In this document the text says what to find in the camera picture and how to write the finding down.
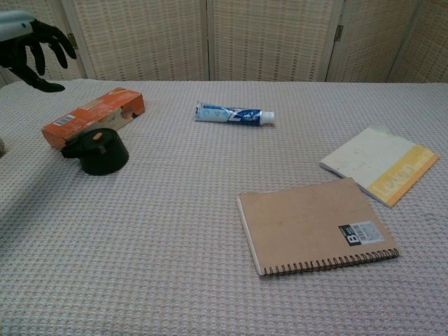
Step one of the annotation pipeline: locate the orange cardboard box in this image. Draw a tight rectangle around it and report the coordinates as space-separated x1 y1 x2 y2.
41 87 145 151

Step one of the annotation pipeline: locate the brown spiral notebook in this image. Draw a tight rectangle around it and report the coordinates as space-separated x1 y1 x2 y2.
237 177 401 278

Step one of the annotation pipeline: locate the black teapot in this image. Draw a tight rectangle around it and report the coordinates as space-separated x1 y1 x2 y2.
61 127 130 176

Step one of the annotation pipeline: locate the beige waffle tablecloth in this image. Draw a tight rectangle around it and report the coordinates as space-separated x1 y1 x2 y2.
0 79 448 336

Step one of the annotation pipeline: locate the black round lid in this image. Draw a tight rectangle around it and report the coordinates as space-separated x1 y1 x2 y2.
80 127 118 150

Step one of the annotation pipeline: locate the white yellow notepad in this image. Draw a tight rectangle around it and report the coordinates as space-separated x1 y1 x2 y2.
318 122 440 208

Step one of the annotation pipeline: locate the woven folding screen panel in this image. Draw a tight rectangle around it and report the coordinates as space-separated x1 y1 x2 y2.
68 0 211 82
0 0 88 87
386 0 448 84
206 0 346 83
327 0 421 84

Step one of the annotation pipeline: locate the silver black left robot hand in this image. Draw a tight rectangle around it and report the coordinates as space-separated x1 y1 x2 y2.
0 10 78 93

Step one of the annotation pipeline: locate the blue white toothpaste tube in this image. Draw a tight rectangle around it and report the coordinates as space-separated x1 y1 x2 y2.
194 100 276 127

